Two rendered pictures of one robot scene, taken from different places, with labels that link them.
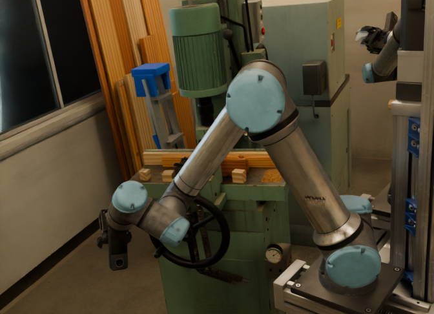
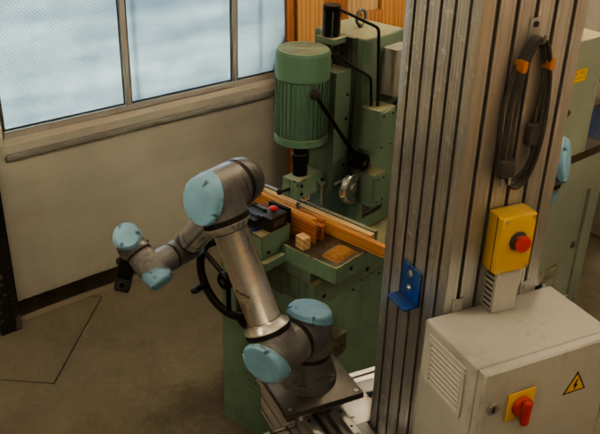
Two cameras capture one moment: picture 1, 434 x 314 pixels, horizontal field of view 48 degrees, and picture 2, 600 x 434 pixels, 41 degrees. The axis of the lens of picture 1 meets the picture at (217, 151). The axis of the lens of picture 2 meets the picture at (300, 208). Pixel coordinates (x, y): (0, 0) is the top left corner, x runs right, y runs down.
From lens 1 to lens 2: 122 cm
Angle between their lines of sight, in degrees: 22
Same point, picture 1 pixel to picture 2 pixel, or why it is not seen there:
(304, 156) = (237, 256)
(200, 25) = (296, 74)
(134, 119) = not seen: hidden behind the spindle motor
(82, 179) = not seen: hidden behind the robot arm
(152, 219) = (137, 262)
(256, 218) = (308, 290)
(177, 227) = (155, 275)
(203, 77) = (292, 128)
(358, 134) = not seen: outside the picture
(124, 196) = (118, 234)
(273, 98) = (210, 204)
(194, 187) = (189, 245)
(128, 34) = (345, 3)
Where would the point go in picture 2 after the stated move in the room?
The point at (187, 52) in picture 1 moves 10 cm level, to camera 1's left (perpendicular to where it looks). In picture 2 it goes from (281, 97) to (253, 92)
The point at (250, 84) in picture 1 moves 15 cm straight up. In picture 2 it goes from (196, 186) to (195, 124)
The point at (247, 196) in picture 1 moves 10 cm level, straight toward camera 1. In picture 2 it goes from (303, 264) to (288, 279)
